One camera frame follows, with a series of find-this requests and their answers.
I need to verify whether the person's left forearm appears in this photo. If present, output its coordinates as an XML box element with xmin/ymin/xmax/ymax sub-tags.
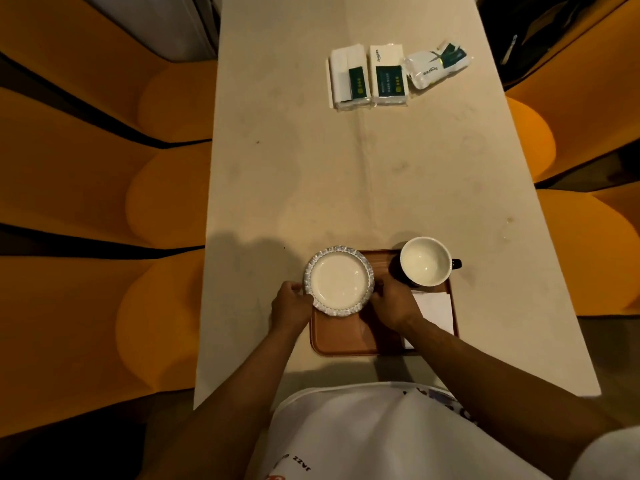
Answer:
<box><xmin>139</xmin><ymin>322</ymin><xmax>303</xmax><ymax>480</ymax></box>

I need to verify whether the orange chair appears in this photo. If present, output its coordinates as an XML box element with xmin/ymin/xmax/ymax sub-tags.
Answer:
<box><xmin>0</xmin><ymin>249</ymin><xmax>206</xmax><ymax>439</ymax></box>
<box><xmin>0</xmin><ymin>0</ymin><xmax>219</xmax><ymax>144</ymax></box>
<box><xmin>0</xmin><ymin>87</ymin><xmax>214</xmax><ymax>249</ymax></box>
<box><xmin>504</xmin><ymin>0</ymin><xmax>640</xmax><ymax>183</ymax></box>
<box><xmin>536</xmin><ymin>181</ymin><xmax>640</xmax><ymax>316</ymax></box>

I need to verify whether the white printed shirt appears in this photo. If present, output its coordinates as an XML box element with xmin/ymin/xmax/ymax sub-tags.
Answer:
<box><xmin>248</xmin><ymin>382</ymin><xmax>640</xmax><ymax>480</ymax></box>

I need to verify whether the white plate with blue rim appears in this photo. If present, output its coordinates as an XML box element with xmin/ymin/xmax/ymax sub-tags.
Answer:
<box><xmin>303</xmin><ymin>245</ymin><xmax>376</xmax><ymax>317</ymax></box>

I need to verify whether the grey bag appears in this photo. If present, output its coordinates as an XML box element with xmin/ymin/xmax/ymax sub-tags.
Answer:
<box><xmin>79</xmin><ymin>0</ymin><xmax>222</xmax><ymax>64</ymax></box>

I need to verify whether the crumpled clear tissue packet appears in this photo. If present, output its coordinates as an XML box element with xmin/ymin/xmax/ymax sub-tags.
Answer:
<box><xmin>403</xmin><ymin>41</ymin><xmax>474</xmax><ymax>91</ymax></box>

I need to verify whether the black bag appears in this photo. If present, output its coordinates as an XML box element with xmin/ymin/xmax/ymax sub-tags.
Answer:
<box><xmin>477</xmin><ymin>0</ymin><xmax>618</xmax><ymax>88</ymax></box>

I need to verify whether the person's right hand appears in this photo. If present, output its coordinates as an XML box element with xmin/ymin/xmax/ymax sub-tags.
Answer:
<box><xmin>369</xmin><ymin>275</ymin><xmax>424</xmax><ymax>334</ymax></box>

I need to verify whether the white paper napkin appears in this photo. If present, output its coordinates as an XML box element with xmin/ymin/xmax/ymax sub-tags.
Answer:
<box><xmin>403</xmin><ymin>291</ymin><xmax>455</xmax><ymax>350</ymax></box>

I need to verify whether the dark mug with white inside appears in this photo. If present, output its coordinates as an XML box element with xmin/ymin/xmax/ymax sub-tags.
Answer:
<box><xmin>389</xmin><ymin>237</ymin><xmax>463</xmax><ymax>288</ymax></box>

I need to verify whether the white tissue packet green label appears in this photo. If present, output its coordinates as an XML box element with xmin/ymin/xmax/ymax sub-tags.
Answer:
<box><xmin>328</xmin><ymin>44</ymin><xmax>373</xmax><ymax>111</ymax></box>
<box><xmin>369</xmin><ymin>44</ymin><xmax>410</xmax><ymax>107</ymax></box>

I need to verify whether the person's right forearm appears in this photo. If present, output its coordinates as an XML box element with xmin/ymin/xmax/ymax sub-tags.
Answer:
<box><xmin>400</xmin><ymin>315</ymin><xmax>622</xmax><ymax>478</ymax></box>

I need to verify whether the person's left hand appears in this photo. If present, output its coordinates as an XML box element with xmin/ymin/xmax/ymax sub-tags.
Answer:
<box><xmin>270</xmin><ymin>281</ymin><xmax>315</xmax><ymax>336</ymax></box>

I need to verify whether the brown plastic tray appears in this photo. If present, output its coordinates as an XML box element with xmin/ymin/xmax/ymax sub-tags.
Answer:
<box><xmin>309</xmin><ymin>249</ymin><xmax>460</xmax><ymax>357</ymax></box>

